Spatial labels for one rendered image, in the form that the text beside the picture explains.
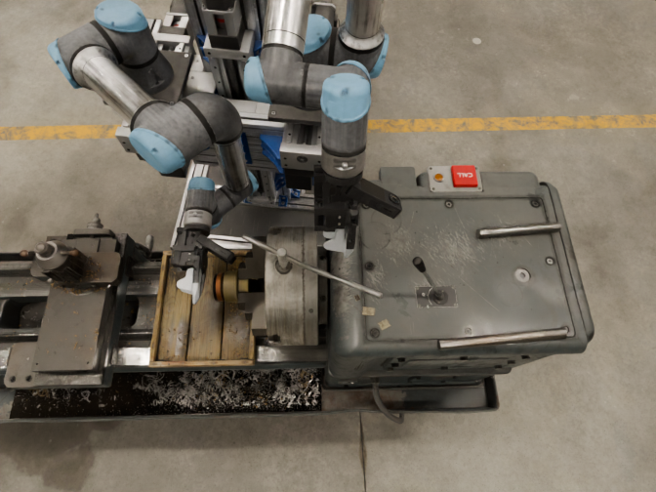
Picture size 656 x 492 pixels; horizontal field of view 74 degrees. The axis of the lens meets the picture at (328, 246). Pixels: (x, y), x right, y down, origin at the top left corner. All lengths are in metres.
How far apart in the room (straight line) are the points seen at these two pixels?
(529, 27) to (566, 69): 0.43
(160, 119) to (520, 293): 0.88
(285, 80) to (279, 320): 0.54
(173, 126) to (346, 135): 0.44
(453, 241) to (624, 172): 2.23
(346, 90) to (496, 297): 0.60
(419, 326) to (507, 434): 1.44
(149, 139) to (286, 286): 0.43
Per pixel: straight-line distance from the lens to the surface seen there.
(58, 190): 2.93
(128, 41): 1.37
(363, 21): 1.15
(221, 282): 1.17
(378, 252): 1.03
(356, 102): 0.68
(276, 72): 0.80
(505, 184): 1.20
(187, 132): 1.02
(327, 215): 0.79
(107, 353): 1.43
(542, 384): 2.47
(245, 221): 2.25
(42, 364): 1.44
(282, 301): 1.03
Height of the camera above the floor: 2.20
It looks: 67 degrees down
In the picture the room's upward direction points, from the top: 4 degrees clockwise
